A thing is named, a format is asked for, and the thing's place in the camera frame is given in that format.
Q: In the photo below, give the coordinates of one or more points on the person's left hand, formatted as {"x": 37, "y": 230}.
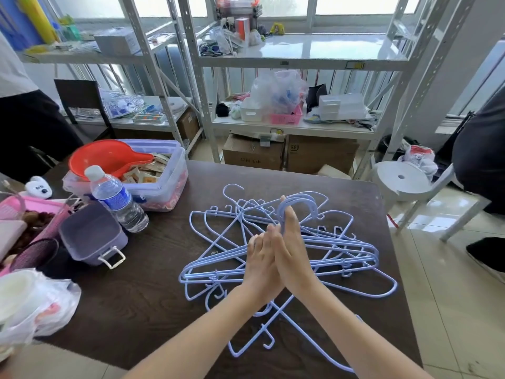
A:
{"x": 260, "y": 272}

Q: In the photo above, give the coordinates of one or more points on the person's right hand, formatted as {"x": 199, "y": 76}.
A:
{"x": 296, "y": 264}

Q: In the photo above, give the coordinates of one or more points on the bunch of blue hangers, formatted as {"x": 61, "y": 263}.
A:
{"x": 335, "y": 245}

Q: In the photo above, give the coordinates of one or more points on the white metal rack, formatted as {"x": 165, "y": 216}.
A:
{"x": 71, "y": 57}
{"x": 300, "y": 63}

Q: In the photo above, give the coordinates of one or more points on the person's right forearm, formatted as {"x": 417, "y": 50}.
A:
{"x": 347, "y": 339}

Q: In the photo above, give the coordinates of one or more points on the person's left forearm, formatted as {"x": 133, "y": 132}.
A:
{"x": 205, "y": 343}

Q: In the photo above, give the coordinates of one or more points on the clear plastic storage box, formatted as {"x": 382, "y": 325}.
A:
{"x": 169, "y": 189}

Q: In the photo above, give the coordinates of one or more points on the white block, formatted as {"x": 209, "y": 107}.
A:
{"x": 333, "y": 171}

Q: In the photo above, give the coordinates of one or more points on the dark wooden table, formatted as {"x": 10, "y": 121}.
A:
{"x": 158, "y": 303}

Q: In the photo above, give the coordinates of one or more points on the brown cardboard box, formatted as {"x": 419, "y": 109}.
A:
{"x": 252, "y": 153}
{"x": 188, "y": 124}
{"x": 321, "y": 153}

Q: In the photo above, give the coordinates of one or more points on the white plastic stool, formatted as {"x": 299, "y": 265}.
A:
{"x": 398, "y": 177}

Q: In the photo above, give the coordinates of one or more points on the pink plastic basket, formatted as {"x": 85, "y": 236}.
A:
{"x": 43, "y": 203}
{"x": 286, "y": 119}

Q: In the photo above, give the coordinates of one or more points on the pile of small sachets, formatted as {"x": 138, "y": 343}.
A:
{"x": 152, "y": 169}

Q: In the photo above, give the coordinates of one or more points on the black bag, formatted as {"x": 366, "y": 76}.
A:
{"x": 390, "y": 147}

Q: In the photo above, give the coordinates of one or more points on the white plastic basket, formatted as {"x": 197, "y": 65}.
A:
{"x": 251, "y": 112}

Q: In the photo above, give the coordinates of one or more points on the clear water bottle blue label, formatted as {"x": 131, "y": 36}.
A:
{"x": 116, "y": 201}

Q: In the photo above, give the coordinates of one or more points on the red and white plastic bag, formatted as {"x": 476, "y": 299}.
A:
{"x": 418, "y": 157}

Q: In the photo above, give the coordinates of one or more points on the white drawer organiser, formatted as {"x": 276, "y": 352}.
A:
{"x": 341, "y": 106}

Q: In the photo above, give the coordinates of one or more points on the black pompom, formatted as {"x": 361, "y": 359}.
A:
{"x": 223, "y": 110}

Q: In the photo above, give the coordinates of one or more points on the black cloth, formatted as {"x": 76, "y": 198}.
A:
{"x": 315, "y": 96}

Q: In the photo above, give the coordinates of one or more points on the clear plastic bag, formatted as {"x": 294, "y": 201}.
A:
{"x": 280, "y": 90}

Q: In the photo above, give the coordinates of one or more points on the colourful paint palette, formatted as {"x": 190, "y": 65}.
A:
{"x": 149, "y": 117}

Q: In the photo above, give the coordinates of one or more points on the red plastic scoop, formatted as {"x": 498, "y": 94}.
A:
{"x": 104, "y": 157}

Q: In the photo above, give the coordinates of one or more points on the clear bag with blue print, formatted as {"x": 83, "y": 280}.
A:
{"x": 122, "y": 104}

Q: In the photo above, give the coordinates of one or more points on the dark mesh cup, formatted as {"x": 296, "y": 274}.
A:
{"x": 33, "y": 254}

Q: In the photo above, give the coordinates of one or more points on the dark goggles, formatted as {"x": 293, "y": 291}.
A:
{"x": 205, "y": 50}

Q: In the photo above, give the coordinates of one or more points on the small yellow toy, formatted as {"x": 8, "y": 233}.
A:
{"x": 277, "y": 29}

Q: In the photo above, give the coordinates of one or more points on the small white toy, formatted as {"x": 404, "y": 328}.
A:
{"x": 38, "y": 188}

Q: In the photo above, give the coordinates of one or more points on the orange and white carton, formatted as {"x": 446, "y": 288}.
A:
{"x": 242, "y": 31}

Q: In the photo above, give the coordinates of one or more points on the pink sponge block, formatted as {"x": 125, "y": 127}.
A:
{"x": 11, "y": 238}

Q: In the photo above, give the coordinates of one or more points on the dark wooden chair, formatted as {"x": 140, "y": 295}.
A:
{"x": 79, "y": 94}

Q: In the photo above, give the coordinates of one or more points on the clear boxes with orange lids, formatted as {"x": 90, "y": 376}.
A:
{"x": 238, "y": 7}

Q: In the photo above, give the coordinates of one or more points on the yellow roll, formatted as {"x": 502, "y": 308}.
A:
{"x": 37, "y": 19}

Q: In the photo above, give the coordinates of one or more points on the blue roll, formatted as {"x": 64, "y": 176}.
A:
{"x": 15, "y": 27}

